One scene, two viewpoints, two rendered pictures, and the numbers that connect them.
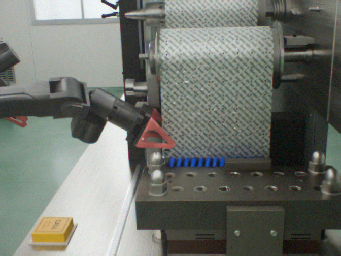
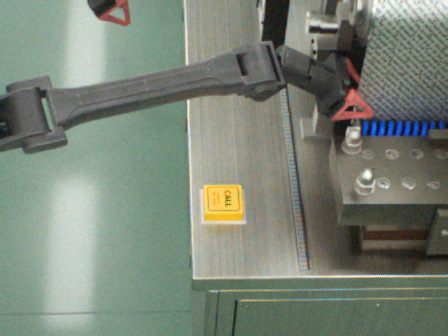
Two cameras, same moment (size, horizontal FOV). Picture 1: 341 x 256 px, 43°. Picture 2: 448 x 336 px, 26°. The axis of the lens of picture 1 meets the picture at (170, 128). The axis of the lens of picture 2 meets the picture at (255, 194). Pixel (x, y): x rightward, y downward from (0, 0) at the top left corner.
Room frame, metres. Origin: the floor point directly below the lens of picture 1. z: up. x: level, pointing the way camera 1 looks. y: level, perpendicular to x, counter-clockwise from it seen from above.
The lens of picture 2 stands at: (-0.32, 0.44, 2.30)
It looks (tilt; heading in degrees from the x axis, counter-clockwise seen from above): 50 degrees down; 348
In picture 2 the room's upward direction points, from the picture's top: 7 degrees clockwise
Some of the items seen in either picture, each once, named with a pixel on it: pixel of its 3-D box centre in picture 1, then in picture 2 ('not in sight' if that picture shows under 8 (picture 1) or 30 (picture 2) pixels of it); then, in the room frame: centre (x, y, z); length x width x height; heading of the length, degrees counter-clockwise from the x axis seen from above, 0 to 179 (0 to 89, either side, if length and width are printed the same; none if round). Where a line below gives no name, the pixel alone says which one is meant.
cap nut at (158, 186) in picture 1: (157, 181); (366, 179); (0.74, 0.03, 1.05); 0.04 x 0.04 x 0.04
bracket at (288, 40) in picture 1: (297, 39); not in sight; (0.94, -0.28, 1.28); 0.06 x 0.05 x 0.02; 87
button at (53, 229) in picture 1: (53, 229); (223, 202); (0.81, 0.26, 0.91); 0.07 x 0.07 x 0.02; 87
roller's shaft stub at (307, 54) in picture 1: (293, 55); not in sight; (0.94, -0.28, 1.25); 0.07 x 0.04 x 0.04; 87
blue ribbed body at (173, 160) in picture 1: (217, 164); (417, 130); (0.87, -0.10, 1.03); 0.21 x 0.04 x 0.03; 87
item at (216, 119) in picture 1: (215, 124); (423, 87); (0.89, -0.10, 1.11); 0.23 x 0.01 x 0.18; 87
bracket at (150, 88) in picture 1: (148, 137); (324, 74); (1.00, 0.05, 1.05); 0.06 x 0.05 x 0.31; 87
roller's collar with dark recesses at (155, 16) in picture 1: (158, 14); not in sight; (1.21, 0.02, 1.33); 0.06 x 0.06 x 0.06; 87
